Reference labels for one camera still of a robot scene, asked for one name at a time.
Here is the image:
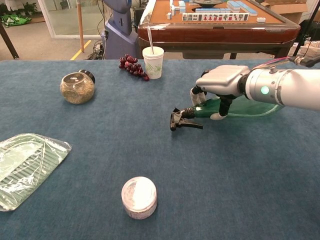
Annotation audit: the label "brown mahjong table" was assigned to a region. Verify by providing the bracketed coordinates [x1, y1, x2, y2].
[137, 0, 301, 60]

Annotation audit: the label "black tripod leg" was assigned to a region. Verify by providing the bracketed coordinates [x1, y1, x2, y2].
[291, 0, 320, 58]

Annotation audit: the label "white plastic crate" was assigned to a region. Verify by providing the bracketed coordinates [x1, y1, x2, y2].
[287, 41, 320, 60]

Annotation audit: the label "cardboard box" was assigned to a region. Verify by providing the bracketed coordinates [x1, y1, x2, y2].
[259, 0, 320, 25]

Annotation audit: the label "white framed glass partition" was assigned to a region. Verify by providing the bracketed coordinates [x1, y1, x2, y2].
[37, 0, 106, 40]

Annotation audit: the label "row of blue-backed mahjong tiles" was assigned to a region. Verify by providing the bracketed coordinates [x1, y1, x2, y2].
[195, 7, 228, 14]

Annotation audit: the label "wooden pole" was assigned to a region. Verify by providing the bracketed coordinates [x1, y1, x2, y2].
[76, 0, 85, 54]

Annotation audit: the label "potted green plants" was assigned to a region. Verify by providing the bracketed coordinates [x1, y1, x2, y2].
[0, 1, 38, 16]

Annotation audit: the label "floor cable bundle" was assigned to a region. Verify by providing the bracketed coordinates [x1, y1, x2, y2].
[87, 41, 106, 60]

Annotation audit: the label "white drinking straw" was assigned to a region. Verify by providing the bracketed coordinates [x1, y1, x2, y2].
[147, 25, 155, 55]

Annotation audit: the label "green faceted spray bottle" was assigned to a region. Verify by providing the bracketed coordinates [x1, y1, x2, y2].
[170, 96, 286, 132]

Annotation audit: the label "white round cream jar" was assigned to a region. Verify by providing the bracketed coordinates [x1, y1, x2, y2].
[121, 176, 158, 221]

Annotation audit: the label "row of face-up mahjong tiles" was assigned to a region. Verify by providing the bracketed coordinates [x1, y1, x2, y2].
[181, 12, 250, 23]

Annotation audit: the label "coloured arm wire bundle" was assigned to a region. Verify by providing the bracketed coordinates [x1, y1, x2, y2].
[251, 56, 320, 70]

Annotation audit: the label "long stack of mahjong tiles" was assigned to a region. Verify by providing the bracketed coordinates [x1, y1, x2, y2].
[226, 0, 258, 17]

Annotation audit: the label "white paper cup leaf print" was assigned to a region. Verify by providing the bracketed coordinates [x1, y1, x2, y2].
[142, 46, 165, 80]

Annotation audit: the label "black equipment case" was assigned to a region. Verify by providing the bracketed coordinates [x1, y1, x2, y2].
[298, 19, 320, 43]

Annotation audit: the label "blue carpet table cover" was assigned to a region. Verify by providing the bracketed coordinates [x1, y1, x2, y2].
[0, 59, 320, 240]

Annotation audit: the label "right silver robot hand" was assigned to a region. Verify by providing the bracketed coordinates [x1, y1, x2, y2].
[189, 64, 251, 121]

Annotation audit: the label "red grape bunch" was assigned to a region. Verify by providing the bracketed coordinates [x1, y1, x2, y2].
[118, 53, 151, 82]

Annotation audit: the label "green comb in clear packaging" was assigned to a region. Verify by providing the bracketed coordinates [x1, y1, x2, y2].
[0, 132, 73, 213]

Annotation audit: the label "round glass jar black lid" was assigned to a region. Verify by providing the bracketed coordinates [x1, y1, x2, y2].
[59, 69, 96, 105]

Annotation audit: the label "green bag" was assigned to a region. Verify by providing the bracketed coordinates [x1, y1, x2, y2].
[0, 13, 33, 28]

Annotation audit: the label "blue machine pedestal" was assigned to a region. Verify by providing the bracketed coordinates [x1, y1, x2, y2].
[101, 0, 140, 60]

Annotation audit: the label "black slanted pole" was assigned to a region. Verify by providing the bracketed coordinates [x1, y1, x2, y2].
[0, 22, 20, 60]

